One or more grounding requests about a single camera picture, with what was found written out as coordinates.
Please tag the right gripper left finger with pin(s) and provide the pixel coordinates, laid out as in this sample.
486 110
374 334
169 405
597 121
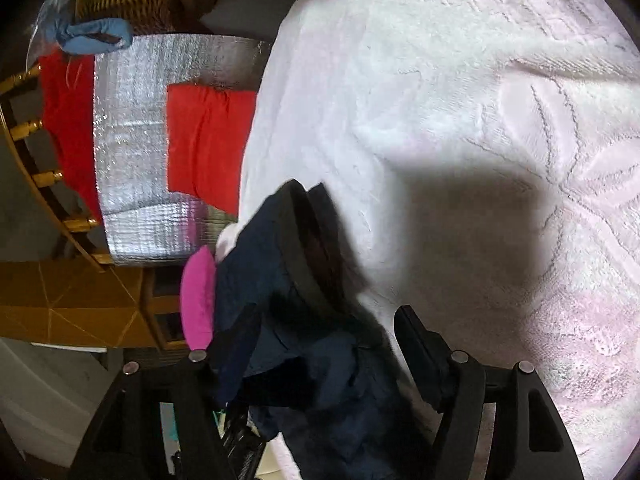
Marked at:
186 420

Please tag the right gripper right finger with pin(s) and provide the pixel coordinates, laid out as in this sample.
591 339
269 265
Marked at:
529 440

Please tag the navy blue zip jacket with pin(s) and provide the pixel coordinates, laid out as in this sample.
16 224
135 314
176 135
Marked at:
313 370

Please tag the magenta pillow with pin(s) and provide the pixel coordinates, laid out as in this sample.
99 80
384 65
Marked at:
197 299

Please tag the silver foil headboard panel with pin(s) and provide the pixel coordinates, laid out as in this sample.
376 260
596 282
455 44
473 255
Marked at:
145 224

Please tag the red pillow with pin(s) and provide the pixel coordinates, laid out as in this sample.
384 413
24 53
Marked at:
207 132

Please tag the white bed blanket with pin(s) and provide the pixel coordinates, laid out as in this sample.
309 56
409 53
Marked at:
484 158

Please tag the red garment on railing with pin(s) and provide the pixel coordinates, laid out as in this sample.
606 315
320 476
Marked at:
67 85

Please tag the blue cloth in basket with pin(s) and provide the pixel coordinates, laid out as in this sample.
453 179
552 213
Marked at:
105 35

